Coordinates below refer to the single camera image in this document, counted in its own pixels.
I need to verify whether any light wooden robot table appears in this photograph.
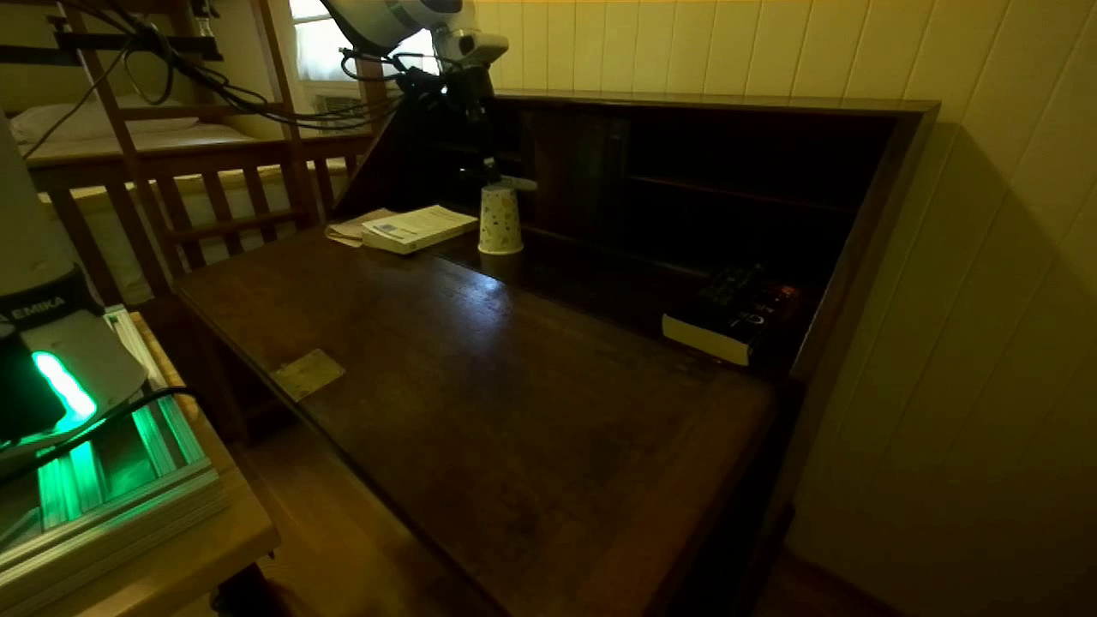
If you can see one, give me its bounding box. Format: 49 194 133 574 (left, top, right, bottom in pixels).
0 306 284 617

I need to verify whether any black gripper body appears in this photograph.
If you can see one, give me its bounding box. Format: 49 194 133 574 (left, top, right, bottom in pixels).
393 63 503 163

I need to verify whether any brown paper envelope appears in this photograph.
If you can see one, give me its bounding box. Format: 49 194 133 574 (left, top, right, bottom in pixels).
321 207 396 249

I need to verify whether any black cable on platform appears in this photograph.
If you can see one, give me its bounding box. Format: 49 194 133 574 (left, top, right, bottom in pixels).
0 384 198 474

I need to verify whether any white paper cup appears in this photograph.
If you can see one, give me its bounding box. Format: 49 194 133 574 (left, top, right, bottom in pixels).
471 183 529 262

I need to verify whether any small paper note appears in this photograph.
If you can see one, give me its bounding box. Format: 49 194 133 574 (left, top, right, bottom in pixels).
268 346 348 406

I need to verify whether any white bed mattress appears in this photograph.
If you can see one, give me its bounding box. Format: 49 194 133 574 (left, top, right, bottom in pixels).
0 91 258 162

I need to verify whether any bright window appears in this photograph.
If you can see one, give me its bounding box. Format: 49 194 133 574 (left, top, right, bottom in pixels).
284 0 443 88

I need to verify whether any black box with white edge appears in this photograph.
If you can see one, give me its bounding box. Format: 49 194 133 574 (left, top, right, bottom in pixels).
658 265 804 369

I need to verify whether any green lit robot mounting platform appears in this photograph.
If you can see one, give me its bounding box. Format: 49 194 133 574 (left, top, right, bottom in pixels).
0 303 226 575

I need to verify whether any wooden slatted chair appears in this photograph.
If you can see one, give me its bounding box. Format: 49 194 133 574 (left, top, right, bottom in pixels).
0 0 393 309

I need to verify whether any dark wooden secretary desk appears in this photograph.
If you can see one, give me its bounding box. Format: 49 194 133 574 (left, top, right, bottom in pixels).
169 86 943 617

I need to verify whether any white paperback book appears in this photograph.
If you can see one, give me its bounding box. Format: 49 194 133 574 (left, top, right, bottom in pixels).
358 203 482 256

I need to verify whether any white window air conditioner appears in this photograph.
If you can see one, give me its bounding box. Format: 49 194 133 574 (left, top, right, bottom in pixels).
313 91 375 131

